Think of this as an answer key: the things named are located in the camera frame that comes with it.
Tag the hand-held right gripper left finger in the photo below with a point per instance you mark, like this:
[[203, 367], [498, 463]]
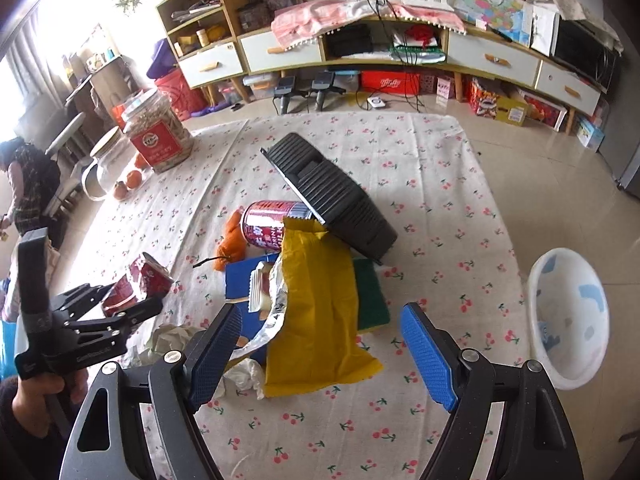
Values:
[[215, 360]]

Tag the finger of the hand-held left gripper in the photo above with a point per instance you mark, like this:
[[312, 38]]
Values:
[[82, 297], [135, 312]]

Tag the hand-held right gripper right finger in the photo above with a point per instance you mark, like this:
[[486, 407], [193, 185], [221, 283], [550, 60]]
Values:
[[427, 360]]

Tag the crushed red can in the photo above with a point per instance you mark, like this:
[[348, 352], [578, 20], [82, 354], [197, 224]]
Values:
[[137, 285]]

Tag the blue snack box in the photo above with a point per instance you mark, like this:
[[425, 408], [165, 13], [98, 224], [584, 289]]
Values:
[[239, 282]]

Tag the red drink can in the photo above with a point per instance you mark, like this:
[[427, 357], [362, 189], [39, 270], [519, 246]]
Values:
[[267, 225]]

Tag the black ribbed trash bin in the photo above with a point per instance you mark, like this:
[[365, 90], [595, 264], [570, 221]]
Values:
[[335, 200]]

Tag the person's left forearm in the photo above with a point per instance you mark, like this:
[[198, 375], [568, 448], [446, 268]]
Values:
[[12, 440]]

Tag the person's left hand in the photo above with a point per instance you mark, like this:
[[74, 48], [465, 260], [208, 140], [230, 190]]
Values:
[[32, 392]]

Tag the white crumpled tissue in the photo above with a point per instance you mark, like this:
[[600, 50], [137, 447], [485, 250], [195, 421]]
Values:
[[245, 375], [167, 337]]

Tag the green scouring pad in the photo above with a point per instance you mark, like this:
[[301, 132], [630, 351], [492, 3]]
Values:
[[372, 297]]

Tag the cream striped wrapper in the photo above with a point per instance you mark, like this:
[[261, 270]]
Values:
[[261, 287]]

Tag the yellow snack bag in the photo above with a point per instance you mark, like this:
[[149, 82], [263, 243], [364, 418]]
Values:
[[315, 315]]

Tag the orange plush toy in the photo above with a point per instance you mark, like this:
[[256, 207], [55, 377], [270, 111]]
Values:
[[232, 245]]

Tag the glass pitcher wooden lid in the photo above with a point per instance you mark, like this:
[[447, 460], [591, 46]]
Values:
[[110, 160]]

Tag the white plastic basin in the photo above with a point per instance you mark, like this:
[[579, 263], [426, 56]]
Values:
[[570, 325]]

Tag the red label seed jar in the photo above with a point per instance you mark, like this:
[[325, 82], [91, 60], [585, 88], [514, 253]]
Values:
[[157, 132]]

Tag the cherry print tablecloth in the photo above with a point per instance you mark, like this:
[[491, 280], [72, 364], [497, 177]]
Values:
[[430, 170]]

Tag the red bag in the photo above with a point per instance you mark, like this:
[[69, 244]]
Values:
[[172, 92]]

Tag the wooden shelf unit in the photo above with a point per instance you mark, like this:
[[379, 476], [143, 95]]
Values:
[[210, 62]]

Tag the white power adapter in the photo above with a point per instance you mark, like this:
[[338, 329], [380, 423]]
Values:
[[376, 102]]

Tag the black handheld device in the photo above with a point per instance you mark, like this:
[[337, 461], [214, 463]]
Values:
[[322, 87], [285, 91]]

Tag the red flat box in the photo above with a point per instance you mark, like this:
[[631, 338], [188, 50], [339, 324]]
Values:
[[392, 82]]

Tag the wooden TV cabinet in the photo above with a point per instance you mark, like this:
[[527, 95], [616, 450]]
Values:
[[492, 57]]

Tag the black microwave oven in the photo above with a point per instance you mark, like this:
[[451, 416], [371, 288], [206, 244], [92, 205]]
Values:
[[582, 55]]

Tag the white paper bag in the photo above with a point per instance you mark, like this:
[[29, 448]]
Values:
[[542, 32]]

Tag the pink cloth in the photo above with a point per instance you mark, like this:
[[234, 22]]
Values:
[[320, 17]]

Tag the map print bag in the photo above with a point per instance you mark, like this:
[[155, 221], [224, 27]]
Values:
[[492, 7]]

